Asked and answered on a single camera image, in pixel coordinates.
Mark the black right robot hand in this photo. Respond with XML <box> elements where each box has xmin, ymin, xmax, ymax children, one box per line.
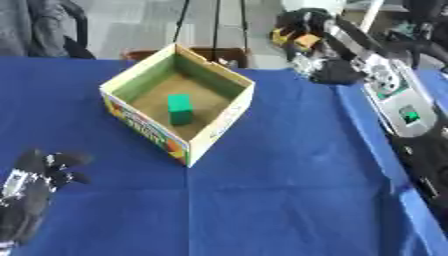
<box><xmin>269</xmin><ymin>8</ymin><xmax>389</xmax><ymax>86</ymax></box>

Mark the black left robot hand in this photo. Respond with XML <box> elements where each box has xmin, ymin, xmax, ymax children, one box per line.
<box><xmin>0</xmin><ymin>148</ymin><xmax>95</xmax><ymax>248</ymax></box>

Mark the orange block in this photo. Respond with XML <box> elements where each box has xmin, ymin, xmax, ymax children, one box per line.
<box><xmin>292</xmin><ymin>33</ymin><xmax>322</xmax><ymax>51</ymax></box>

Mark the brown box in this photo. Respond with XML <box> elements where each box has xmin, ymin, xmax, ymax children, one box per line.
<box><xmin>120</xmin><ymin>46</ymin><xmax>252</xmax><ymax>69</ymax></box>

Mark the tan cardboard box green inside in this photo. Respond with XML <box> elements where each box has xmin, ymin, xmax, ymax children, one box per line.
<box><xmin>98</xmin><ymin>42</ymin><xmax>258</xmax><ymax>169</ymax></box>

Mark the black tripod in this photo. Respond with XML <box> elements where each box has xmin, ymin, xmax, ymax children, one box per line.
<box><xmin>169</xmin><ymin>0</ymin><xmax>252</xmax><ymax>65</ymax></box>

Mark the green rectangular block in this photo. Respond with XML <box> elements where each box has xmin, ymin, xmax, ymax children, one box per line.
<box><xmin>166</xmin><ymin>93</ymin><xmax>196</xmax><ymax>127</ymax></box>

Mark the black chair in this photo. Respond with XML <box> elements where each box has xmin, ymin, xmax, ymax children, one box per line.
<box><xmin>0</xmin><ymin>0</ymin><xmax>98</xmax><ymax>61</ymax></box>

